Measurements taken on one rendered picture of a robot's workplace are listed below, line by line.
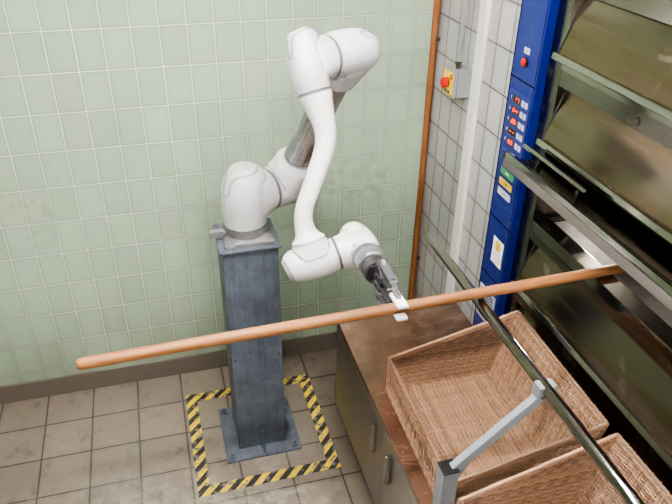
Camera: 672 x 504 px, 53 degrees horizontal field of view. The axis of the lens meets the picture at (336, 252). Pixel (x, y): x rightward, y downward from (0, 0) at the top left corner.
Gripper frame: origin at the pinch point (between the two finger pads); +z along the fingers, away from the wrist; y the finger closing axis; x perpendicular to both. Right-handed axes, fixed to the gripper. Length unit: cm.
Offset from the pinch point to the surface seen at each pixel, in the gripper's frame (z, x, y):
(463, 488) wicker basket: 23, -14, 49
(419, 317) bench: -67, -39, 61
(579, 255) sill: -11, -63, 1
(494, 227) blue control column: -52, -58, 13
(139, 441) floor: -87, 78, 119
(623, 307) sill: 14, -60, 2
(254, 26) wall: -126, 13, -44
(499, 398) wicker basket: -16, -48, 60
